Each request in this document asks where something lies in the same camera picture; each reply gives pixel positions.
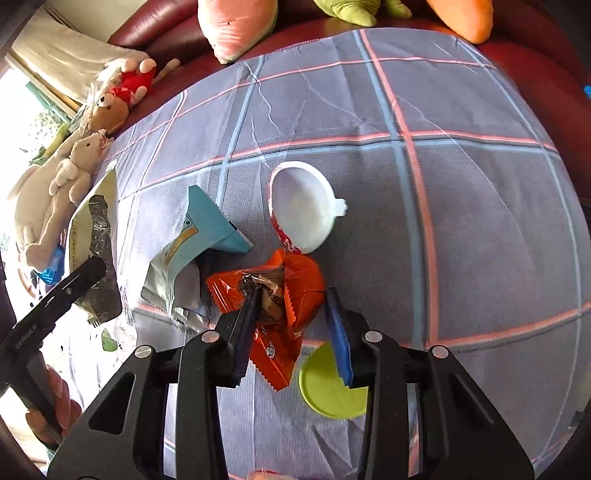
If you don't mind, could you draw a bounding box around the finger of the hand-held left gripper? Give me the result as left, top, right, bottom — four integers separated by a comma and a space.
34, 256, 108, 325

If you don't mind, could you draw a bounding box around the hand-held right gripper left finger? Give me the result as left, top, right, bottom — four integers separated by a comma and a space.
46, 277, 266, 480

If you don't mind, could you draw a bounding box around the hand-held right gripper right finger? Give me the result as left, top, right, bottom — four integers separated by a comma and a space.
325, 286, 536, 480

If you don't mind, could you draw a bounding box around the yellow foil snack packet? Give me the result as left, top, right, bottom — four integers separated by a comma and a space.
68, 168, 123, 324

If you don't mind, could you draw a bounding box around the orange snack wrapper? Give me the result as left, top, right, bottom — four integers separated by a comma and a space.
205, 248, 326, 392

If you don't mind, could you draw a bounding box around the person's left hand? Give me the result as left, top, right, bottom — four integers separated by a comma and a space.
25, 364, 84, 446

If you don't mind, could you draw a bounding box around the blue plastic toy block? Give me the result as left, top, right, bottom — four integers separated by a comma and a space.
39, 247, 65, 284

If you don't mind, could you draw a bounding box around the round green lid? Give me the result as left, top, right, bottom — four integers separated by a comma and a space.
298, 342, 370, 420

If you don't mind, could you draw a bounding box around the beige rabbit plush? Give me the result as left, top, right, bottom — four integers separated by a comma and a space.
14, 129, 114, 268

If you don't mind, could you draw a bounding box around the light blue snack packet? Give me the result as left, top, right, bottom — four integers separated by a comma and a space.
141, 185, 254, 333

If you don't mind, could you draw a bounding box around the checked grey blanket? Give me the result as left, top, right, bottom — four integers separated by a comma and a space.
46, 28, 585, 480

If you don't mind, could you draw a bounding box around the red dressed doll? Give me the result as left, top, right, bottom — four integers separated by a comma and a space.
108, 58, 181, 109

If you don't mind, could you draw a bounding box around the cream cloth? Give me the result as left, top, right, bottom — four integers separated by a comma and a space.
9, 4, 151, 116

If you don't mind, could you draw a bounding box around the pink pillow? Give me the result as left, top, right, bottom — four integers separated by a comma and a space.
198, 0, 279, 64

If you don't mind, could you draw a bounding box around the green plush toy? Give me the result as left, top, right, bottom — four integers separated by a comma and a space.
314, 0, 411, 27

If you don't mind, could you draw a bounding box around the red leather sofa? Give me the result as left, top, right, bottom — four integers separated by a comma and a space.
108, 0, 591, 208

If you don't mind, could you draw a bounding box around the orange plush toy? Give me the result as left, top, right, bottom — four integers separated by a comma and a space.
425, 0, 495, 44

